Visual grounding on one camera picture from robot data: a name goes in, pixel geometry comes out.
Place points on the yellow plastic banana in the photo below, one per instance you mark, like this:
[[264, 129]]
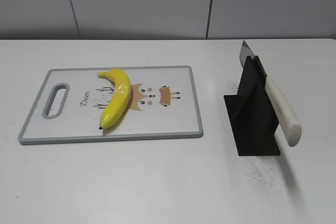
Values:
[[120, 99]]

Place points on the black knife stand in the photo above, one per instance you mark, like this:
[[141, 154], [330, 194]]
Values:
[[252, 117]]

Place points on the white-handled kitchen knife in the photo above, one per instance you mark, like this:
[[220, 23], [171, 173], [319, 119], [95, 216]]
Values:
[[286, 116]]

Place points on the white deer cutting board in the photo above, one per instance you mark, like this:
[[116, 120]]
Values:
[[70, 102]]

